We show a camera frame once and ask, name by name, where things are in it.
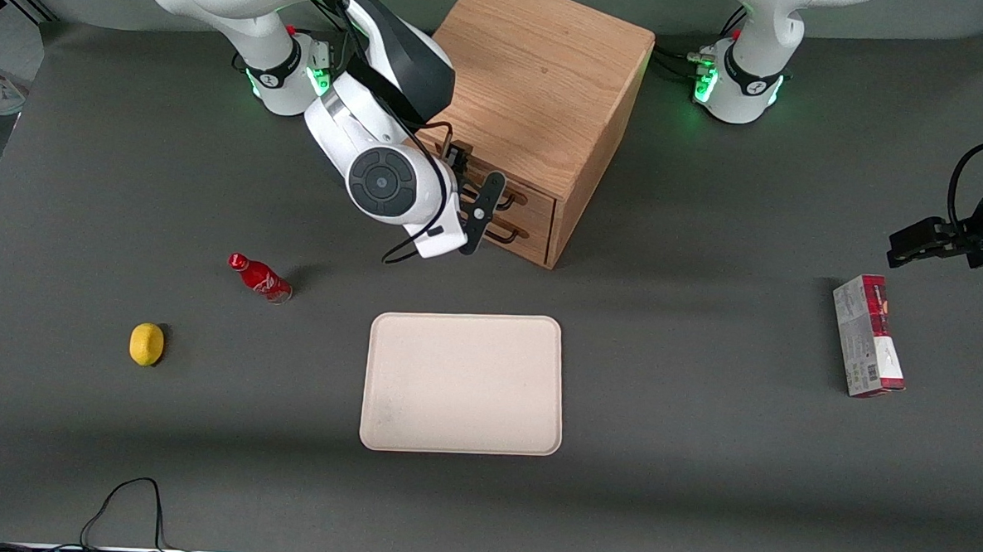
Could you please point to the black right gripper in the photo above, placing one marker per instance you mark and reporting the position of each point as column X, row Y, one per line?
column 459, row 159

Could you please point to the yellow lemon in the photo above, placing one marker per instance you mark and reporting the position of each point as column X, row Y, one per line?
column 147, row 345

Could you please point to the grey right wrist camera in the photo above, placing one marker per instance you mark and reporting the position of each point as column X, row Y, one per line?
column 479, row 217

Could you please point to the red cola bottle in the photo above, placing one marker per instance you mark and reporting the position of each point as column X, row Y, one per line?
column 261, row 280

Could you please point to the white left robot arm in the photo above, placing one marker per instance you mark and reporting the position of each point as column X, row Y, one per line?
column 749, row 71

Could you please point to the grey and red carton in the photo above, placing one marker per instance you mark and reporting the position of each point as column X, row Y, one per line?
column 869, row 338

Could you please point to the wooden drawer cabinet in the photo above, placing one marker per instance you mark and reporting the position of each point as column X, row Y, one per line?
column 541, row 79

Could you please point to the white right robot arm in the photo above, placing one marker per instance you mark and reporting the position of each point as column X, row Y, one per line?
column 381, row 138

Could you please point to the grey shoe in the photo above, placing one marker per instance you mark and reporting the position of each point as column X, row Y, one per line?
column 1, row 99

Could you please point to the beige plastic tray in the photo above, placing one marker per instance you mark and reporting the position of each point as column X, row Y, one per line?
column 462, row 382

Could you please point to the wooden closed drawer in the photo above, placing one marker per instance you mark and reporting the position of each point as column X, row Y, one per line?
column 534, row 243

